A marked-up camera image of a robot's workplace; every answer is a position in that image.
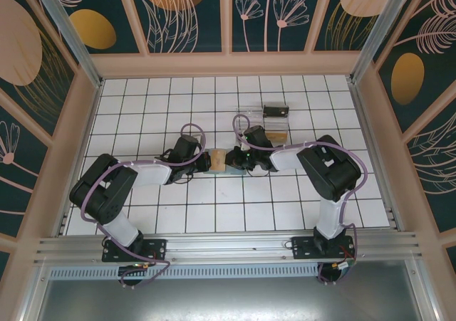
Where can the green card holder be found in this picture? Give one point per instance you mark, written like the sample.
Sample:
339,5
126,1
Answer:
219,173

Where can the clear acrylic organizer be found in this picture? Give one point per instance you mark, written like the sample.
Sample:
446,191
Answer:
274,123

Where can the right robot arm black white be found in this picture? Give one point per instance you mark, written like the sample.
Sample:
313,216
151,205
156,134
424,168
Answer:
327,171

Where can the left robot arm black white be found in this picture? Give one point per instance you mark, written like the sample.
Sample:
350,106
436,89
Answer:
103,193

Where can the orange card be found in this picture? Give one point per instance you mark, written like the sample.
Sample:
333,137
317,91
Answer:
279,136

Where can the black card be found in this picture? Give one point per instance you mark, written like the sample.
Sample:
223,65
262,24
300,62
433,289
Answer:
275,111

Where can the black electronics module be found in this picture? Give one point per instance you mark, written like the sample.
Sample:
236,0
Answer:
338,271
133,273

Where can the grey metal sheet panel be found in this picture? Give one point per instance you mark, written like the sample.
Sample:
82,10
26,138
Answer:
228,299

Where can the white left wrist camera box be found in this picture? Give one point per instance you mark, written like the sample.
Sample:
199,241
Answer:
198,139

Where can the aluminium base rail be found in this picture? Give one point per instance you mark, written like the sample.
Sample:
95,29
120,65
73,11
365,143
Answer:
228,246

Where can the aluminium side rail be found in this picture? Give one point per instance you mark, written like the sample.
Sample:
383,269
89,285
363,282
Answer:
368,129
87,129

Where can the aluminium frame post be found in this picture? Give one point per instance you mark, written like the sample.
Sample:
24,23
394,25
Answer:
377,29
64,25

